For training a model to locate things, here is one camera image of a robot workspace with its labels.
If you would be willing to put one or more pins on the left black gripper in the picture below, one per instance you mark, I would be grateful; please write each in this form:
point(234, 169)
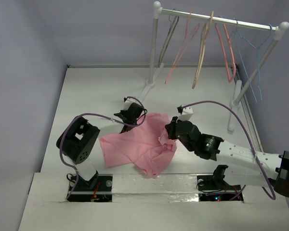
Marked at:
point(122, 112)

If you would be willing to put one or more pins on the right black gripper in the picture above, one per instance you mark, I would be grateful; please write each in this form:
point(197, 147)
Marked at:
point(172, 127)

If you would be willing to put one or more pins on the pink t shirt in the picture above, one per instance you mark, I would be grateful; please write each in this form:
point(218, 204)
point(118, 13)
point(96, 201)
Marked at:
point(147, 146)

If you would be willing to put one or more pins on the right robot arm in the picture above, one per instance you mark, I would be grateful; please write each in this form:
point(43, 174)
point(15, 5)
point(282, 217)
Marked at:
point(210, 147)

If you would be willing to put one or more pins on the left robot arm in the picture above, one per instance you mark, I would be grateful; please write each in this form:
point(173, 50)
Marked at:
point(78, 139)

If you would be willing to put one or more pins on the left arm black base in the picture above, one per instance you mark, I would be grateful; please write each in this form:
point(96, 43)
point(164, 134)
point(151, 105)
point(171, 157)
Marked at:
point(98, 189)

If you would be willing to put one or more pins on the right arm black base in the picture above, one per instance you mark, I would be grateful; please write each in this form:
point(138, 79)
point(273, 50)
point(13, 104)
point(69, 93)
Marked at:
point(213, 187)

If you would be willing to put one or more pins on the thick pink hanger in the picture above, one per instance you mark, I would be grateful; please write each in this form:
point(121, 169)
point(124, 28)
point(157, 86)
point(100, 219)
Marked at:
point(230, 76)

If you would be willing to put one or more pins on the thin pink hanger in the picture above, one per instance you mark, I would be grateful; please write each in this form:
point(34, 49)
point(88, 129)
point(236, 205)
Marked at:
point(188, 37)

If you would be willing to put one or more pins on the beige wooden hanger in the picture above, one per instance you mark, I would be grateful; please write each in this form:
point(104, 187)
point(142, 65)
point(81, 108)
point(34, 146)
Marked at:
point(204, 34)

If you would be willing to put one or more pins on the brown grey hanger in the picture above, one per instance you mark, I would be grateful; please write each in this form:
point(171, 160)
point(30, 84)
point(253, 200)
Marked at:
point(173, 25)

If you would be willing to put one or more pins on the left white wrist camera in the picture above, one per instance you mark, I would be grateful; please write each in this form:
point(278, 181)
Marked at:
point(127, 102)

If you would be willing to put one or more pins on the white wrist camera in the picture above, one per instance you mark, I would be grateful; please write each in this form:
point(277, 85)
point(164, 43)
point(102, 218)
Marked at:
point(185, 112)
point(127, 102)

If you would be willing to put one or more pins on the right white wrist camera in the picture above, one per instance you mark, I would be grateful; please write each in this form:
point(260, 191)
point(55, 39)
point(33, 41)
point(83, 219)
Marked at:
point(185, 112)

